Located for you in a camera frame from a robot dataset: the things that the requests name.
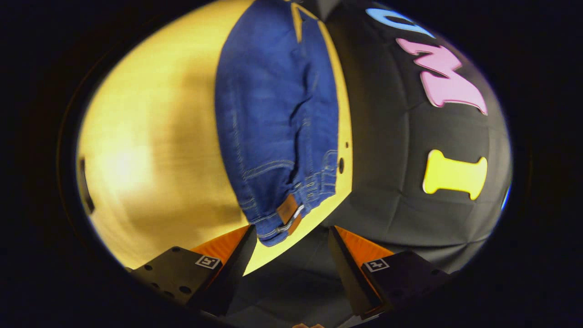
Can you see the blue denim jeans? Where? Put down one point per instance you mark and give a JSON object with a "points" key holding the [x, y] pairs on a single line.
{"points": [[273, 114]]}

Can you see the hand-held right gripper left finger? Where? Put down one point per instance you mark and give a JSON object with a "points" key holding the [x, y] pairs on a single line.
{"points": [[232, 282]]}

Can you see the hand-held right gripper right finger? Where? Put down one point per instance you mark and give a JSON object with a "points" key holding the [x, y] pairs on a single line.
{"points": [[350, 282]]}

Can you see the black backdrop cloth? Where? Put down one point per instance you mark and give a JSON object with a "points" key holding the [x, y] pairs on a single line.
{"points": [[387, 150]]}

